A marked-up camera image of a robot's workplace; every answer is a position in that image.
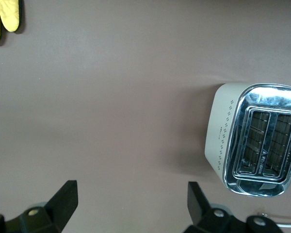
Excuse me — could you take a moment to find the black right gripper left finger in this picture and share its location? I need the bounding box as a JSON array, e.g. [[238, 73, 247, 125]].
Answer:
[[0, 180, 78, 233]]

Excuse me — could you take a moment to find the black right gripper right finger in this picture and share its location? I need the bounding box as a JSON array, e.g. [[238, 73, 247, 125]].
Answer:
[[184, 181, 286, 233]]

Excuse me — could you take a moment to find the cream and chrome toaster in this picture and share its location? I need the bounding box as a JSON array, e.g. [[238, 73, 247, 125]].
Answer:
[[204, 83, 291, 198]]

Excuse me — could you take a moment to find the yellow quilted oven mitt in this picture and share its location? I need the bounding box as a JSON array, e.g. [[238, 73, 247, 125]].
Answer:
[[0, 0, 20, 45]]

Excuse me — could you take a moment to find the white toaster power cable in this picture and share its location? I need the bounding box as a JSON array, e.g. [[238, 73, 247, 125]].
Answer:
[[259, 213, 291, 228]]

